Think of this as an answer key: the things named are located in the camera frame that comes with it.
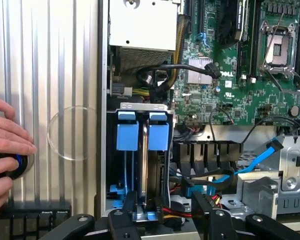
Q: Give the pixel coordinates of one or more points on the black keyboard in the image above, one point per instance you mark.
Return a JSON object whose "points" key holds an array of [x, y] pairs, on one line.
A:
{"points": [[40, 225]]}

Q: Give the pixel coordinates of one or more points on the CPU socket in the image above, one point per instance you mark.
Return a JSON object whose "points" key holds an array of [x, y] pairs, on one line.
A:
{"points": [[277, 47]]}

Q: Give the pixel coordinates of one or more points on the hard drive in blue caddy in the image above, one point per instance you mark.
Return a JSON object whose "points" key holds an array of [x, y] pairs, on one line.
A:
{"points": [[142, 106]]}

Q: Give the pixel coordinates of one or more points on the steel socket cover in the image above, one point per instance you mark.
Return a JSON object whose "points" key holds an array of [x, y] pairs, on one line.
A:
{"points": [[277, 69]]}

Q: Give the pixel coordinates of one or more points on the empty blue disk carrier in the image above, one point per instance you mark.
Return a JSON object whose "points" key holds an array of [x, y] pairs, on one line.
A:
{"points": [[127, 136]]}

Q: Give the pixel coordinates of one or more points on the round coin battery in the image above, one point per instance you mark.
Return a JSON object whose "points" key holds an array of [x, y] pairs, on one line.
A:
{"points": [[295, 111]]}

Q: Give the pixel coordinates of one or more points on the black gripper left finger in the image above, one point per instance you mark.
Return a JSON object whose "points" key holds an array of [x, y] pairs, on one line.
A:
{"points": [[120, 225]]}

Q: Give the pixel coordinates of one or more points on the silver power supply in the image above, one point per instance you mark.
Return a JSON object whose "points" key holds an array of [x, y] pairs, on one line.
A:
{"points": [[142, 25]]}

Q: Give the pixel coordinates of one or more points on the silver chipset heatsink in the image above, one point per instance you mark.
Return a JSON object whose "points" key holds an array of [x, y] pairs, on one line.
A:
{"points": [[197, 72]]}

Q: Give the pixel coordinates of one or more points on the clear round plastic disc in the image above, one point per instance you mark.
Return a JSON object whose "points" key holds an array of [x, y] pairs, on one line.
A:
{"points": [[72, 133]]}

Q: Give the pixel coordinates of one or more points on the person right hand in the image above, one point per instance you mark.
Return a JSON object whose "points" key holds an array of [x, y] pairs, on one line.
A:
{"points": [[0, 195]]}

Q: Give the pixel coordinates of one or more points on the open PC case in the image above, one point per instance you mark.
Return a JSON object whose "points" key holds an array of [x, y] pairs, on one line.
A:
{"points": [[103, 75]]}

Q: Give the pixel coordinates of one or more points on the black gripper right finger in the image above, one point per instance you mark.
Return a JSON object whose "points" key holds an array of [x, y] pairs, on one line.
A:
{"points": [[215, 225]]}

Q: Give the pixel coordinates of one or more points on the black plastic card retainer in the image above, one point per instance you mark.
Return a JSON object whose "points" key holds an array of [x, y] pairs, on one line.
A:
{"points": [[210, 155]]}

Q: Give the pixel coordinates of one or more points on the person left hand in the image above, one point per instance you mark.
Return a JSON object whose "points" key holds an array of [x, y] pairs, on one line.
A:
{"points": [[7, 140]]}

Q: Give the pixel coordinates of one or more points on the green motherboard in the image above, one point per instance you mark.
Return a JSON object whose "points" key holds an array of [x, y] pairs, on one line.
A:
{"points": [[240, 100]]}

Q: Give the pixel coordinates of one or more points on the silver metal drive cage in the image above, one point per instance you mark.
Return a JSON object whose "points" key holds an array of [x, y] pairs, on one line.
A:
{"points": [[260, 195]]}

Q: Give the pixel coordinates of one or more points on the thin steel locking lever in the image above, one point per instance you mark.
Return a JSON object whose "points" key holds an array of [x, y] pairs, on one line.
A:
{"points": [[273, 40]]}

